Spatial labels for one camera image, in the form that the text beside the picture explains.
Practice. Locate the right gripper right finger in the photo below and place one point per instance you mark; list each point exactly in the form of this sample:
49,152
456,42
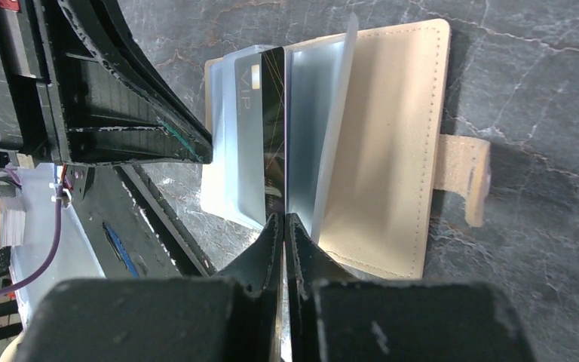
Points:
310,269

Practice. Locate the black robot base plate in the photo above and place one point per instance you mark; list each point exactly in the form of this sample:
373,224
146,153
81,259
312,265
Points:
131,227

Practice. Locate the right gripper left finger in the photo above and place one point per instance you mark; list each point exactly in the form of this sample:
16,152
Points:
256,275

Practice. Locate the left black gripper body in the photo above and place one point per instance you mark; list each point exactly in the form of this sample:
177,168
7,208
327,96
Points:
36,84

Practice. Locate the black VIP credit card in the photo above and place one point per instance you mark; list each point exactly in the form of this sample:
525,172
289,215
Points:
260,126

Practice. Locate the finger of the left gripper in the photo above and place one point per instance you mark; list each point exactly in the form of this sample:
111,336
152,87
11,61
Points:
121,111

